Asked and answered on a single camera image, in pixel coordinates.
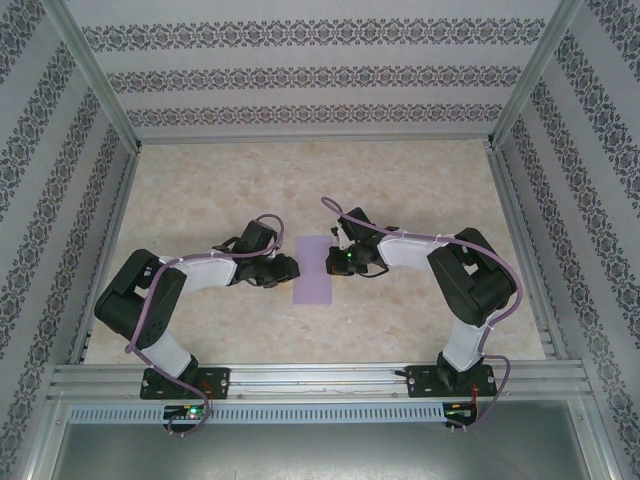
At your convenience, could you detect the purple paper sheet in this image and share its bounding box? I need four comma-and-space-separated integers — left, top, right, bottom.
291, 234, 335, 306

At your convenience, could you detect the grey metal sheet panel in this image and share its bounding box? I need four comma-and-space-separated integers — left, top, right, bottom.
29, 422, 614, 480

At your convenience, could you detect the aluminium mounting rail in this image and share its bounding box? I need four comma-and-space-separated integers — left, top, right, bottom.
47, 360, 594, 401

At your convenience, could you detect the aluminium back rail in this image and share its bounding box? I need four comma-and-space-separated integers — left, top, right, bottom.
134, 130, 494, 146

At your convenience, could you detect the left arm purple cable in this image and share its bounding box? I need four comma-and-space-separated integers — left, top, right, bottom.
124, 213, 287, 437

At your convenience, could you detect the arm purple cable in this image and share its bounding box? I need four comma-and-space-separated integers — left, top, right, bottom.
319, 196, 525, 436
124, 213, 287, 437

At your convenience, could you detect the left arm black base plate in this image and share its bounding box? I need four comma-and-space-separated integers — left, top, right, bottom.
139, 367, 232, 401

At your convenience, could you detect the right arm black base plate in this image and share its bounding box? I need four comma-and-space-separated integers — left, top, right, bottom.
407, 364, 499, 400

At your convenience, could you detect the aluminium side rail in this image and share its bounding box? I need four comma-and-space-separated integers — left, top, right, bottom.
487, 144, 569, 361
67, 144, 144, 364

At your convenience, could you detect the grey slotted cable duct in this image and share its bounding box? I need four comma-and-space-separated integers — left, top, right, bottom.
67, 403, 446, 425

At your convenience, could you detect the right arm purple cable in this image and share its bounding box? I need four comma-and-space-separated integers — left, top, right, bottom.
319, 196, 525, 436

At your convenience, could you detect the aluminium frame post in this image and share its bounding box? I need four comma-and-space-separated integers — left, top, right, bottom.
485, 0, 590, 149
42, 0, 144, 151

